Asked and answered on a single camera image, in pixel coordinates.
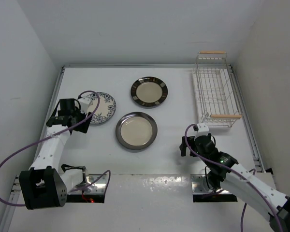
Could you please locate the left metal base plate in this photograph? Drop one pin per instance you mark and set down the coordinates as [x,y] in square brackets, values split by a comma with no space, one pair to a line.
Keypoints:
[93,190]

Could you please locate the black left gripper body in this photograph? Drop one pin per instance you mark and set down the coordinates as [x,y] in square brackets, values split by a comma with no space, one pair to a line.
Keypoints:
[79,116]

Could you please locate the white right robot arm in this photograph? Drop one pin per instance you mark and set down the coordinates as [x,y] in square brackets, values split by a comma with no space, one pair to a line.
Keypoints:
[228,174]

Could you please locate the blue floral white plate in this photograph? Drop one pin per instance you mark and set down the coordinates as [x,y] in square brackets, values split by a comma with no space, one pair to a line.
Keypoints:
[106,109]

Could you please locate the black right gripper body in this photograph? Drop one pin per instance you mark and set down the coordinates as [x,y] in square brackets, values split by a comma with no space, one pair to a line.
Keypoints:
[191,145]

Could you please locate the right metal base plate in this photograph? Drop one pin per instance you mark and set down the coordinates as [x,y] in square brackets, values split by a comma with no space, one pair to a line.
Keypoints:
[201,193]

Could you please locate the dark rimmed striped plate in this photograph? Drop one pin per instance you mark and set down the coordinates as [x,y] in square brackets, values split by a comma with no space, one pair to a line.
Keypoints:
[149,91]

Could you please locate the metal base plate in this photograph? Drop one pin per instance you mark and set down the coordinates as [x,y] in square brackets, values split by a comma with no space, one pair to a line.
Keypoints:
[93,190]
[201,193]

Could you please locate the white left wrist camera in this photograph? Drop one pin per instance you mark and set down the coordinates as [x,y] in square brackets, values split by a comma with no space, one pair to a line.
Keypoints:
[85,104]

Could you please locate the white wire dish rack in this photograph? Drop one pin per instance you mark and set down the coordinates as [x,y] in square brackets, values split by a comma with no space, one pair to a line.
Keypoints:
[216,101]

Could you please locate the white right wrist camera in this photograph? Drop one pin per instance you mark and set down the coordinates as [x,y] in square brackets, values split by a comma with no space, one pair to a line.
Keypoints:
[202,128]

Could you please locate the silver rimmed cream plate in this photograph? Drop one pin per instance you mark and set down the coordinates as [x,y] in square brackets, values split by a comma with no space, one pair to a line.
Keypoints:
[136,131]

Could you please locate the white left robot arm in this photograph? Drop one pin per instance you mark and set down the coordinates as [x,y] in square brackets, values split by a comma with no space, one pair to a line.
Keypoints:
[47,183]

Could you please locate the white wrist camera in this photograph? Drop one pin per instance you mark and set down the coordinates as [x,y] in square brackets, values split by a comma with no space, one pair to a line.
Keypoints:
[202,128]
[85,104]

